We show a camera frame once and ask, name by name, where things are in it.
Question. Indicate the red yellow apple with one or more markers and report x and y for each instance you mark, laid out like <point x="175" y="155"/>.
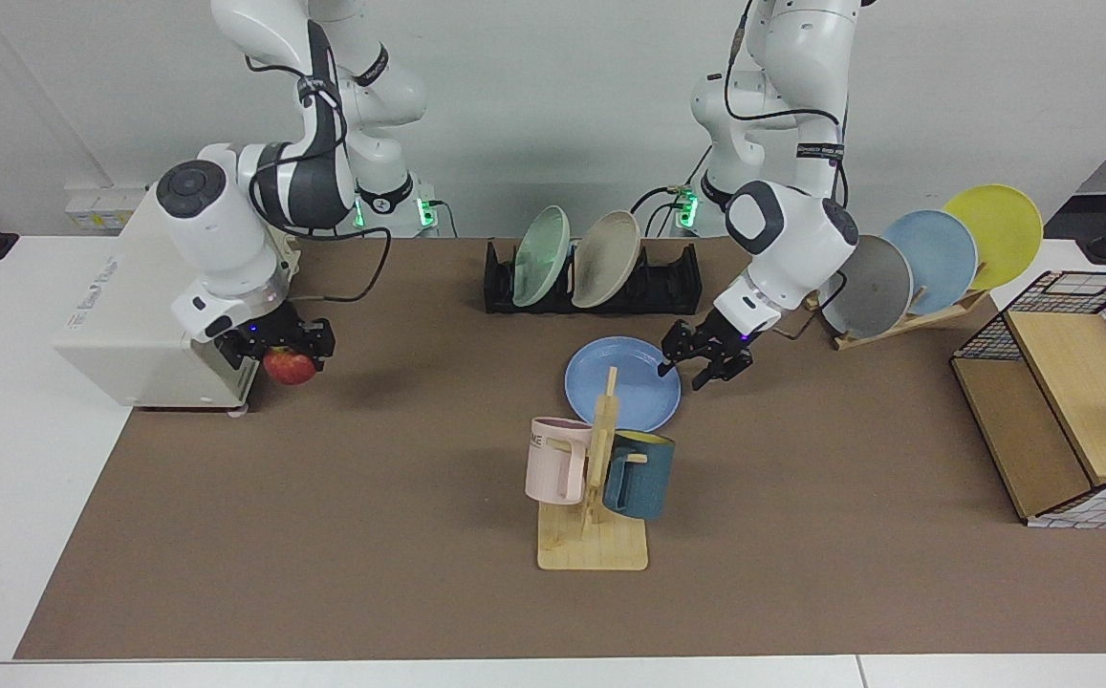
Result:
<point x="288" y="368"/>

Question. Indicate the periwinkle blue plate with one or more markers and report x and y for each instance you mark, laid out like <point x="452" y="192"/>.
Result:
<point x="629" y="377"/>

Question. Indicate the black dish rack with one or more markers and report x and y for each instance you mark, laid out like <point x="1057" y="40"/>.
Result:
<point x="672" y="282"/>

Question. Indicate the beige plate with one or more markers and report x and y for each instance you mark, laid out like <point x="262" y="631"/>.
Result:
<point x="605" y="260"/>

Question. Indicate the wooden plate rack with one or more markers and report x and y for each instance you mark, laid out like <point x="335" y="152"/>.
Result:
<point x="882" y="333"/>

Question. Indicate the pale green plate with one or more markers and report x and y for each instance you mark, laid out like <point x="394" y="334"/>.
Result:
<point x="541" y="256"/>

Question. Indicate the grey plate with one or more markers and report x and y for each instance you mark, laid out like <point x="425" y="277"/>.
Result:
<point x="878" y="291"/>

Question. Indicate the light blue plate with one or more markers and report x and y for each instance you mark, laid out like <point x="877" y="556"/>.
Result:
<point x="940" y="258"/>

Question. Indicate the yellow plate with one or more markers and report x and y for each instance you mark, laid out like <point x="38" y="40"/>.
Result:
<point x="1002" y="229"/>

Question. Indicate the pale toaster oven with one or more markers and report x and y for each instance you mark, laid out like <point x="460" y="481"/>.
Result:
<point x="132" y="315"/>

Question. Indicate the dark blue cup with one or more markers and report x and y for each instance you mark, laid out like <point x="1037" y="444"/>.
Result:
<point x="643" y="478"/>

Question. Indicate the pink cup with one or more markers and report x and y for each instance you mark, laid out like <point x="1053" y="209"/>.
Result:
<point x="552" y="463"/>

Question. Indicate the wooden cup stand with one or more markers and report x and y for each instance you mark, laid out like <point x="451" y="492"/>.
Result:
<point x="593" y="547"/>

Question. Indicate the brown table cloth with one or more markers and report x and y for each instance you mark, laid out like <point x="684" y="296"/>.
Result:
<point x="419" y="535"/>

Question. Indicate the white wall socket strip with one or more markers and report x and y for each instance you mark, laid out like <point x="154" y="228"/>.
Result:
<point x="98" y="215"/>

